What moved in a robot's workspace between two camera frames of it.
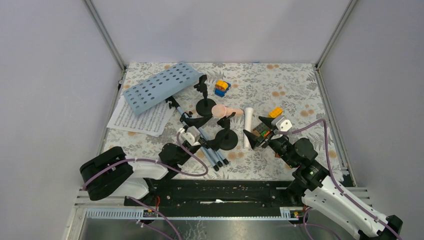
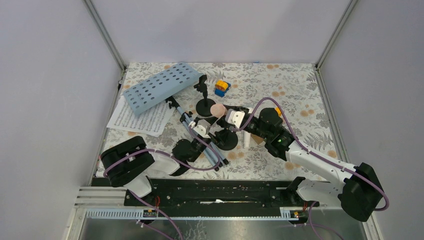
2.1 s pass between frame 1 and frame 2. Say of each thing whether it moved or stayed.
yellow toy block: stayed
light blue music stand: stayed
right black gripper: moved
